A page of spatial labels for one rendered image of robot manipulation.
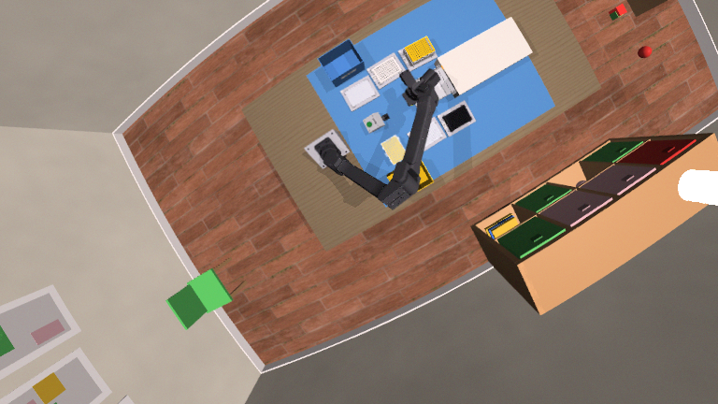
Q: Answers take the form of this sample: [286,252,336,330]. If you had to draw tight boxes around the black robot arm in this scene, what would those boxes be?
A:
[314,68,440,209]

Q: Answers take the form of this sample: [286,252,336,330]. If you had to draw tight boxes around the yellow open-top bin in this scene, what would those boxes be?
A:
[386,161,434,192]

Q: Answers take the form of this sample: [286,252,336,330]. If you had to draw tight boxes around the blue open-top box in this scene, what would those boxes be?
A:
[318,39,365,88]

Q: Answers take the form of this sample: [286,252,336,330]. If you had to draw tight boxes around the blue bench mat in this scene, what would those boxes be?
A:
[307,0,555,184]

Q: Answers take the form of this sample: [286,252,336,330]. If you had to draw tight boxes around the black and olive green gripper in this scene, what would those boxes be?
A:
[402,93,418,107]

